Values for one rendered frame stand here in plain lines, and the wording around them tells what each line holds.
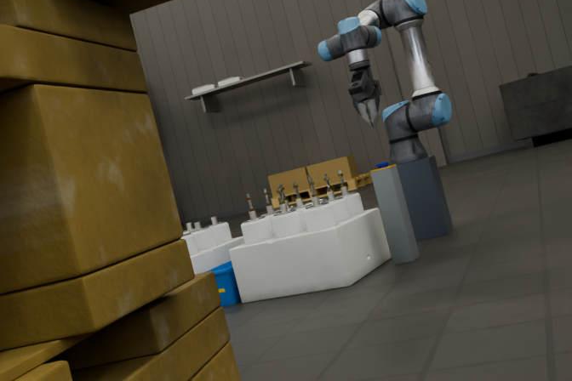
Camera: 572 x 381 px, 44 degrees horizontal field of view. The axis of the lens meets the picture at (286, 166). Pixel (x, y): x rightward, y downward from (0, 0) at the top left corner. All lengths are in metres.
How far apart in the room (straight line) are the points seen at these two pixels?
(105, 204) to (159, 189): 0.06
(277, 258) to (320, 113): 7.01
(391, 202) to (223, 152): 7.47
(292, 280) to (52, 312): 1.90
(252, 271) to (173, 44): 7.92
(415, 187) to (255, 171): 6.87
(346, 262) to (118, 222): 1.80
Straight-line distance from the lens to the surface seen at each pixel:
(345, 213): 2.27
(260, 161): 9.45
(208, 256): 2.47
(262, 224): 2.27
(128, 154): 0.37
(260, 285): 2.26
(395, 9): 2.75
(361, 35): 2.33
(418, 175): 2.70
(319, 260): 2.14
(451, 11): 8.90
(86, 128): 0.34
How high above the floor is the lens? 0.37
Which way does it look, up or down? 1 degrees up
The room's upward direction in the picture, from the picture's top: 14 degrees counter-clockwise
